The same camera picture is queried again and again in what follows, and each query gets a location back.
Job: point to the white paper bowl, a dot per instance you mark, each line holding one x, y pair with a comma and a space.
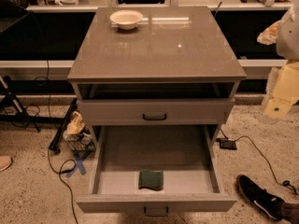
126, 19

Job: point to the blue tape cross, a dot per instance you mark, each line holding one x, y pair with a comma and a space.
80, 157

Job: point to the open grey bottom drawer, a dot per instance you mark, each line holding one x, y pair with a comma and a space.
155, 170

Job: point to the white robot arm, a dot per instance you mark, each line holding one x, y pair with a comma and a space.
287, 45

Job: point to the black tripod stand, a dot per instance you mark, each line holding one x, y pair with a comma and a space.
12, 106

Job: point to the pink shoe tip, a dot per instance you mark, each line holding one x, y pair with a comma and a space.
5, 162

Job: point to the black sneaker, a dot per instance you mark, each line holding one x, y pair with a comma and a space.
268, 203

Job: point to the black power adapter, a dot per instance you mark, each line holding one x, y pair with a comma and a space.
225, 143

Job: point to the closed grey middle drawer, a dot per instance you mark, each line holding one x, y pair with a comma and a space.
155, 112

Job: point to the black folded stand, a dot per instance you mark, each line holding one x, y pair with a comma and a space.
54, 144

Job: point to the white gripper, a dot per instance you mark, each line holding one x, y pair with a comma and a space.
288, 38

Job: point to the grey drawer cabinet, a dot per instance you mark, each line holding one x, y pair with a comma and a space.
173, 53

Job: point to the green yellow sponge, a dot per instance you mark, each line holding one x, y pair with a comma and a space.
149, 179

